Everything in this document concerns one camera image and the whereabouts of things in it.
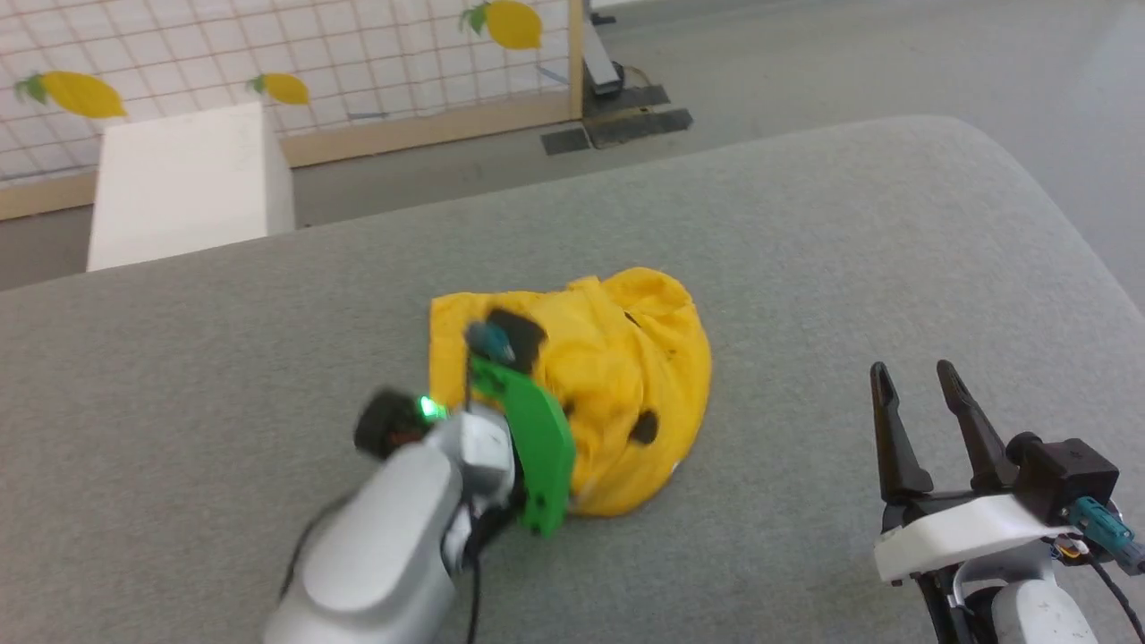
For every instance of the wooden framed grid panel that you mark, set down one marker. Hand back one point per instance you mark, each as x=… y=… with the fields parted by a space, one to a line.
x=376 y=54

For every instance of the large yellow lemon decoration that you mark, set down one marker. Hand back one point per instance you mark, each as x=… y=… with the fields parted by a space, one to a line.
x=512 y=22
x=80 y=94

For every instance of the yellow t-shirt garment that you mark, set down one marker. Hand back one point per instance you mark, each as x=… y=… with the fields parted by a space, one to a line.
x=617 y=376

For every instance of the grey fabric sofa seat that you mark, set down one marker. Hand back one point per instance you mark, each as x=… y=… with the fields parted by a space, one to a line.
x=805 y=268

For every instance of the small yellow lemon decoration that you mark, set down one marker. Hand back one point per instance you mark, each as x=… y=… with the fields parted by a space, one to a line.
x=284 y=88

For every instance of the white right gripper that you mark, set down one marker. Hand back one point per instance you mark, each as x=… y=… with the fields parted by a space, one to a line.
x=966 y=532

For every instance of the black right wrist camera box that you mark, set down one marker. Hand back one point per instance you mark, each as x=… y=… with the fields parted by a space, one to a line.
x=1069 y=474

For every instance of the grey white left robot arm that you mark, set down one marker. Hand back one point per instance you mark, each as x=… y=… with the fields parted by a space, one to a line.
x=385 y=546

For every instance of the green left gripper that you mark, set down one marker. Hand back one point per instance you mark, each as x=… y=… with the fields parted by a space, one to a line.
x=541 y=438

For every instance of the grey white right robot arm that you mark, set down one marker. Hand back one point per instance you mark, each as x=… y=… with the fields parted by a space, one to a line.
x=1029 y=617

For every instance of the grey metal stand post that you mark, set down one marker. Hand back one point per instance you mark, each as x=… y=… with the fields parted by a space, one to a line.
x=601 y=54

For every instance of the teal right camera connector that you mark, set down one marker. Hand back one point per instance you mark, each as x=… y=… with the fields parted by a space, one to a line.
x=1105 y=528

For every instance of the white rectangular box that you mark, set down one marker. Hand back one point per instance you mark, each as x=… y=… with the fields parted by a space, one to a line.
x=188 y=188

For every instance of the small dark floor plate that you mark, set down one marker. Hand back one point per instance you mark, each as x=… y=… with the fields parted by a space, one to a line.
x=565 y=140

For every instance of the large black floor plate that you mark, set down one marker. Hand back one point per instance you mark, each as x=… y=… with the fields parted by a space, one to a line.
x=640 y=116

